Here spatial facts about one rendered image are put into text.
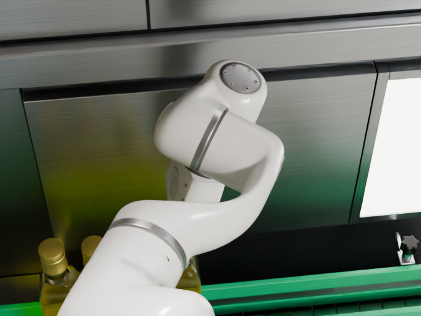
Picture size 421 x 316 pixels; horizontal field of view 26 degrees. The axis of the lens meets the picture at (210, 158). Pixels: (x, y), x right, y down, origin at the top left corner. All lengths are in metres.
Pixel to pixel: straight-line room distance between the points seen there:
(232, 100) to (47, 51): 0.27
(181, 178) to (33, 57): 0.24
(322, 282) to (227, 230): 0.56
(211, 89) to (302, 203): 0.46
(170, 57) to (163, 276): 0.40
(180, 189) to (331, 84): 0.26
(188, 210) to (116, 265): 0.10
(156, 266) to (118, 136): 0.44
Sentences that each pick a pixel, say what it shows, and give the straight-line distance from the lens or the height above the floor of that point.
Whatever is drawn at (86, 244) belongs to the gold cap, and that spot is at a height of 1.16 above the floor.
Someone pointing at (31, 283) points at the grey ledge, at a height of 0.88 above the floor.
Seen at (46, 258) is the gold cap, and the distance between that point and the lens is 1.24.
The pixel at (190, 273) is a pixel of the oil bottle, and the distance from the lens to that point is 1.30.
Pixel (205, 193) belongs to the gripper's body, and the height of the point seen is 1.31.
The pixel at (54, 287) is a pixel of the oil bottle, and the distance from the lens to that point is 1.30.
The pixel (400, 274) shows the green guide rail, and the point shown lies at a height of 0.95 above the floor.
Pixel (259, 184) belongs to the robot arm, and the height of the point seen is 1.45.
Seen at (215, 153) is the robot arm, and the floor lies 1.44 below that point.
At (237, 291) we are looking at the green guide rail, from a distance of 1.44.
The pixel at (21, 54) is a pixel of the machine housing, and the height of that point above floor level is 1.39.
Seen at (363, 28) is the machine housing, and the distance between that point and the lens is 1.19.
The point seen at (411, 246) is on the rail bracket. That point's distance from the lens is 1.45.
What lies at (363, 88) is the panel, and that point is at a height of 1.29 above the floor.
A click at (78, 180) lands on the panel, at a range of 1.33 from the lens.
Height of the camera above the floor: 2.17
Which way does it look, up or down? 50 degrees down
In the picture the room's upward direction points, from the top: straight up
